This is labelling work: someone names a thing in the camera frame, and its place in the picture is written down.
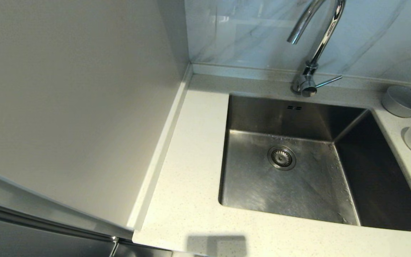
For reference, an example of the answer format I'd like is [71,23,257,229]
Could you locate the chrome gooseneck faucet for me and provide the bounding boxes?
[287,0,347,97]

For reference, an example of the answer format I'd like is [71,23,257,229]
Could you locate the small grey bowl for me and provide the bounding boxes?
[381,85,411,118]

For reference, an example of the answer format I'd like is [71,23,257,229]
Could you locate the steel refrigerator door handle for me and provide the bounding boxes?
[108,236,120,257]

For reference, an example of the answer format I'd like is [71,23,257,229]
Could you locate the tall grey refrigerator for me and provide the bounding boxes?
[0,0,192,257]

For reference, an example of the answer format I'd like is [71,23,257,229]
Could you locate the thin chrome faucet lever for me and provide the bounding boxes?
[314,75,343,89]

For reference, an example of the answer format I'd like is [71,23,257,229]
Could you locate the round metal drain strainer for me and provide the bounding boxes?
[267,145,297,170]

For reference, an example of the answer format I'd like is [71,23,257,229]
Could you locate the stainless steel sink basin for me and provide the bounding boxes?
[218,93,411,233]

